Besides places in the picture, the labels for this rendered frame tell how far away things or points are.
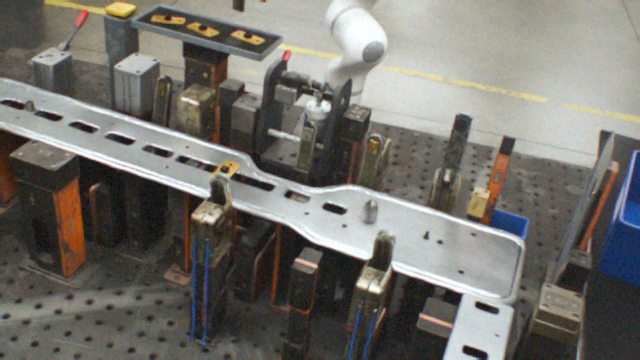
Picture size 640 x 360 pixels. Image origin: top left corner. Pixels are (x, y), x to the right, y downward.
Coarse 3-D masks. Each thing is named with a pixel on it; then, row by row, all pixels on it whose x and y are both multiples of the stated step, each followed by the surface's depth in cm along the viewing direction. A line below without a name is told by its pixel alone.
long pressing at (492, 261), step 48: (0, 96) 173; (48, 96) 175; (96, 144) 160; (144, 144) 162; (192, 144) 165; (192, 192) 151; (240, 192) 152; (336, 192) 155; (336, 240) 142; (432, 240) 145; (480, 240) 147; (480, 288) 135
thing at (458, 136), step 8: (464, 112) 147; (456, 120) 144; (464, 120) 144; (456, 128) 144; (464, 128) 144; (456, 136) 149; (464, 136) 147; (448, 144) 149; (456, 144) 150; (464, 144) 148; (448, 152) 150; (456, 152) 150; (448, 160) 152; (456, 160) 151; (448, 168) 152; (456, 168) 151; (440, 176) 152; (456, 176) 152; (440, 184) 154
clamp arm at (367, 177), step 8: (368, 136) 157; (376, 136) 156; (368, 144) 157; (376, 144) 156; (368, 152) 158; (376, 152) 157; (368, 160) 159; (376, 160) 158; (360, 168) 160; (368, 168) 160; (376, 168) 159; (360, 176) 161; (368, 176) 160; (360, 184) 161; (368, 184) 161
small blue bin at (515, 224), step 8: (496, 216) 194; (504, 216) 193; (512, 216) 192; (520, 216) 192; (496, 224) 195; (504, 224) 194; (512, 224) 193; (520, 224) 193; (528, 224) 189; (512, 232) 195; (520, 232) 194
